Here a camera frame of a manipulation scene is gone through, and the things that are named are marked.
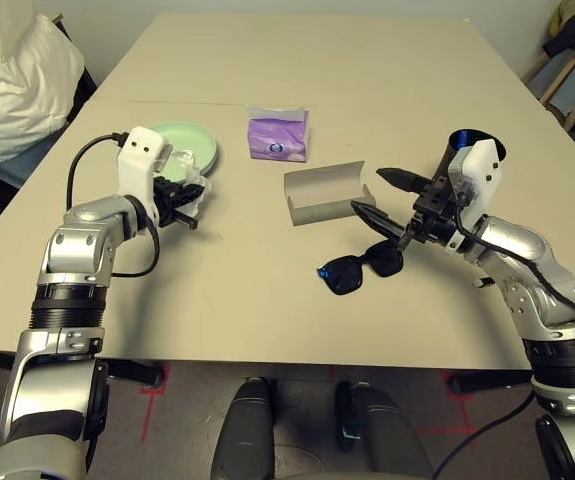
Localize grey robot leg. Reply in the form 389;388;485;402
211;376;279;480
333;380;437;480

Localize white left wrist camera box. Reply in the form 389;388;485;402
116;126;175;227

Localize purple tissue pack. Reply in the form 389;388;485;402
246;103;311;164

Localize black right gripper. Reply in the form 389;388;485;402
350;166;464;252

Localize grey robot torso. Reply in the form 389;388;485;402
0;437;89;480

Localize white tissue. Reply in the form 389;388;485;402
165;148;216;202

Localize grey robot right leg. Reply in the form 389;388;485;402
333;380;437;480

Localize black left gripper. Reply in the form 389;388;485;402
151;176;206;232

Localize black-legged side desk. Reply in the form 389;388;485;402
53;13;100;125

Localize green plastic plate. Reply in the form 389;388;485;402
148;119;221;184

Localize person in white jacket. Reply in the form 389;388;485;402
0;0;86;214

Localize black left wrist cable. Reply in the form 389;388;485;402
66;131;162;280

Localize grey glasses case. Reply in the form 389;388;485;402
282;159;380;229

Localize black sunglasses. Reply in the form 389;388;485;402
316;238;406;298

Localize black plastic cup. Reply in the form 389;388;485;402
433;127;509;187

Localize grey robot left leg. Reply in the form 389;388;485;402
211;376;279;480

